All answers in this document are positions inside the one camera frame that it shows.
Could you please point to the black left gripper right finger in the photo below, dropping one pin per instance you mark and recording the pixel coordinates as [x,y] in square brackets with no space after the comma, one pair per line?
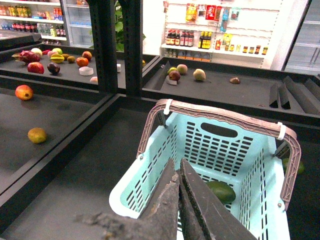
[202,215]

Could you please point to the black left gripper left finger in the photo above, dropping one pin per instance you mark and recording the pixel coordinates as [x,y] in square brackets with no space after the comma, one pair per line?
[159,220]

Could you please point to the green avocado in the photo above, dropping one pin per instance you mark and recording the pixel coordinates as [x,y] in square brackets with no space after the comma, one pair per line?
[222,191]

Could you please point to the light blue plastic basket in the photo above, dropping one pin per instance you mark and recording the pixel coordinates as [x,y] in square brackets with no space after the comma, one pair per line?
[218,151]

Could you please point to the brown basket handle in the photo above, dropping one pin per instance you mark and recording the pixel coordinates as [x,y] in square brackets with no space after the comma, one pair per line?
[276,130]

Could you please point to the black display bin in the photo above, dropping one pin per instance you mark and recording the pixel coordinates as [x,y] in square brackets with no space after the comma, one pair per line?
[77,175]

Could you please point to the green pear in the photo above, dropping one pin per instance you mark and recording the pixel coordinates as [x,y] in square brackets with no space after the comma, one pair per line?
[199,75]

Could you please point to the yellow green kiwi fruit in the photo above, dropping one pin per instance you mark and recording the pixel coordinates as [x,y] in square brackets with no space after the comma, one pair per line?
[37,135]

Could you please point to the orange fruit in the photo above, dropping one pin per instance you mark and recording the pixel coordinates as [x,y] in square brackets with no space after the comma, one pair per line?
[82,62]

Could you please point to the dark purple plum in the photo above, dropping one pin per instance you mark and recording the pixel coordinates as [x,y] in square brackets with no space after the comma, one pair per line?
[53,68]

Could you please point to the red yellow peach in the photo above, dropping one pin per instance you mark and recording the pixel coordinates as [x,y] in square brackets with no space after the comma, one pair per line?
[24,92]

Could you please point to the white product shelf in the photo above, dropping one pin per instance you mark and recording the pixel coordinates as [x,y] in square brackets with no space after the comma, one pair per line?
[235,32]

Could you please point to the yellow star fruit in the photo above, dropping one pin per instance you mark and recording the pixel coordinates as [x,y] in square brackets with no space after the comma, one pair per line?
[57,58]

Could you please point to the red apple on shelf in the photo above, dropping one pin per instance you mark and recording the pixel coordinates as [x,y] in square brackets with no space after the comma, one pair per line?
[35,67]

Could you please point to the pink dragon fruit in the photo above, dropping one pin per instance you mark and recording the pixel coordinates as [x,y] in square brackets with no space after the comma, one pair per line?
[26,56]

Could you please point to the black metal post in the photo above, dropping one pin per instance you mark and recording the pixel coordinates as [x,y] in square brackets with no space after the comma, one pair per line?
[103,25]

